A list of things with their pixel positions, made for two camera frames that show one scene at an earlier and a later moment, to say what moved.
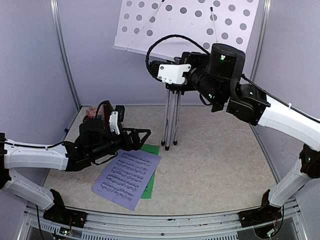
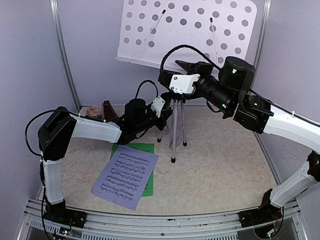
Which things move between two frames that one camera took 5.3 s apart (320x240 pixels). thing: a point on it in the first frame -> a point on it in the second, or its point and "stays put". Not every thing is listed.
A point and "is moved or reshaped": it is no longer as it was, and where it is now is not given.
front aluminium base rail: [288, 225] stays put
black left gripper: [136, 144] -> [165, 114]
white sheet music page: [126, 177] stays put
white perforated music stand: [140, 22] is moved or reshaped
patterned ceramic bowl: [92, 110] stays put
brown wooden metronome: [107, 109] stays put
